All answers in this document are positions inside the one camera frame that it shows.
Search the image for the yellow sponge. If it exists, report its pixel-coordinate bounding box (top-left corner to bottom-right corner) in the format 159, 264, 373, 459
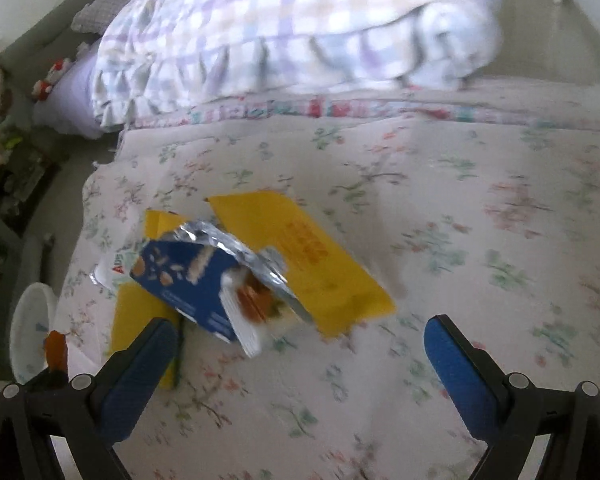
108, 282, 182, 390

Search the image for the blue snack box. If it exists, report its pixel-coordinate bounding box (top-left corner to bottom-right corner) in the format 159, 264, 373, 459
130, 240, 279, 358

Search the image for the yellow paper envelope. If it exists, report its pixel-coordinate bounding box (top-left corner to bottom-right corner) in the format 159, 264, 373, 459
142, 190, 398, 339

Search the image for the silver foil wrapper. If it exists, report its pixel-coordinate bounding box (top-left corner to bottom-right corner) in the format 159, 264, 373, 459
159, 220, 313, 325

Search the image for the white trash bin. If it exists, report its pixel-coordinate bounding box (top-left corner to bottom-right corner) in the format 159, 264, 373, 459
9, 283, 57, 384

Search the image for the crumpled white plastic bottle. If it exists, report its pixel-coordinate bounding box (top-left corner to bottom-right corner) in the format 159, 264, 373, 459
90, 250, 140, 292

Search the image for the floral bed quilt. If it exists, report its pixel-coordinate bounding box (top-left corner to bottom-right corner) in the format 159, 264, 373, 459
54, 81, 600, 479

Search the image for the cluttered toy shelf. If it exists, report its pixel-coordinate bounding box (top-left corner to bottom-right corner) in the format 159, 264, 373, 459
0, 67, 58, 235

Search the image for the lavender bed sheet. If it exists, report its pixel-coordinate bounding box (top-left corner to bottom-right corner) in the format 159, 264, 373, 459
33, 41, 104, 140

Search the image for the red white plush toy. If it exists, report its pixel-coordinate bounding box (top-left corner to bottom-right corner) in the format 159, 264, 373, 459
31, 58, 73, 102

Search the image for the grey bed headboard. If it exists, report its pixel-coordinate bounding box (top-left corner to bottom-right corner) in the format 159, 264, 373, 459
0, 0, 102, 74

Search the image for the plaid folded duvet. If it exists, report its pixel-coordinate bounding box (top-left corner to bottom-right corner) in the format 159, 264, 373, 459
91, 0, 502, 130

